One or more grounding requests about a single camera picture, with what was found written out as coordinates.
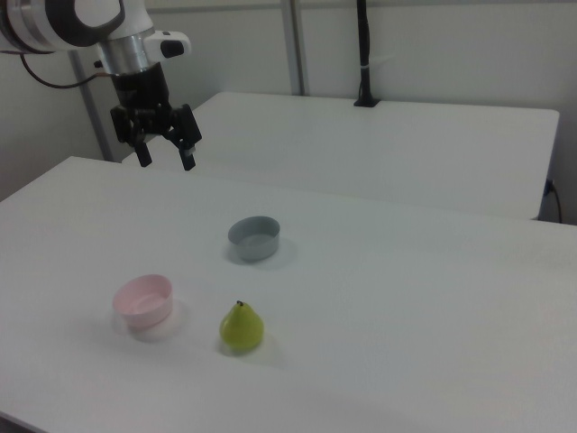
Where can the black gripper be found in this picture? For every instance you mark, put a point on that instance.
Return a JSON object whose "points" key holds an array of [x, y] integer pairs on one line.
{"points": [[142, 90]]}

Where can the green pear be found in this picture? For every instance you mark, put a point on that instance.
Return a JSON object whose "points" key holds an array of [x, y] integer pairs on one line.
{"points": [[241, 329]]}

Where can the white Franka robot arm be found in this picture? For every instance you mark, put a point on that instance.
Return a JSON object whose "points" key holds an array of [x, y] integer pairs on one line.
{"points": [[45, 22]]}

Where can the grey bowl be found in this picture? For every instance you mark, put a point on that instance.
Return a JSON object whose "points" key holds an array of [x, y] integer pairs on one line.
{"points": [[254, 250]]}

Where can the pink bowl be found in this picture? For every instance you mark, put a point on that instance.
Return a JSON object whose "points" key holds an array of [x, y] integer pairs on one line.
{"points": [[149, 315]]}

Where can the grey partition post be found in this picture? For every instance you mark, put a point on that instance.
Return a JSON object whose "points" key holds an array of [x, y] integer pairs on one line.
{"points": [[92, 117], [295, 45]]}

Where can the black camera pole with base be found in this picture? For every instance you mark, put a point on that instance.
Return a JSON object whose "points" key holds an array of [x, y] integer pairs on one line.
{"points": [[364, 45]]}

